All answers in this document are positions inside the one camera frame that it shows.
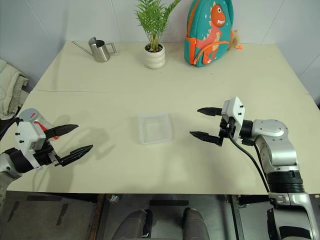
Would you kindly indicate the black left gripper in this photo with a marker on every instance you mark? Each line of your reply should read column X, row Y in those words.
column 43, row 154

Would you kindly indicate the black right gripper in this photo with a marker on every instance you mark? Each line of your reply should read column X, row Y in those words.
column 226, row 131

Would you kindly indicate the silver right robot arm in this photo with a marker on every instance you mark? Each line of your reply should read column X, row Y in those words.
column 275, row 140

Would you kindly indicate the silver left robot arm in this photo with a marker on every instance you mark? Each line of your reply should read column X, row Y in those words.
column 11, row 160

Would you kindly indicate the clear square plastic container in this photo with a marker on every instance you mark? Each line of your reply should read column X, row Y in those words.
column 156, row 128

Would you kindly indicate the pale crumpled cloth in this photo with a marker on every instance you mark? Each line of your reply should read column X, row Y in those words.
column 10, row 85

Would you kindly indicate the white ribbed plant pot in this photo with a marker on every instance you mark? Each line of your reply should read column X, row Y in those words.
column 154, row 58

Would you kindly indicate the tan plush charm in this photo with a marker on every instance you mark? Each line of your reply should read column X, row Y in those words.
column 235, row 38

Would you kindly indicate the teal dinosaur backpack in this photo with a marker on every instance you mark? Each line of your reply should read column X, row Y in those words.
column 207, row 32

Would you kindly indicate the silver metal watering can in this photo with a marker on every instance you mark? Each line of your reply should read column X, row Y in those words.
column 100, row 51

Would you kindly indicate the dark rounded grey shape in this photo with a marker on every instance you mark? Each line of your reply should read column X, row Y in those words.
column 195, row 223
column 133, row 225

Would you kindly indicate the green leafy plant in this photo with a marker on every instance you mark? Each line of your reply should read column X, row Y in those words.
column 152, row 20

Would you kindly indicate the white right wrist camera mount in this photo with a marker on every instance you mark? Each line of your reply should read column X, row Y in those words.
column 235, row 108

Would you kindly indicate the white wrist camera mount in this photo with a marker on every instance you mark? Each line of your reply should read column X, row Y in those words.
column 235, row 108
column 28, row 136

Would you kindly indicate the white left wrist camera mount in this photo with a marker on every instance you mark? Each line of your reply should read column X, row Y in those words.
column 28, row 136

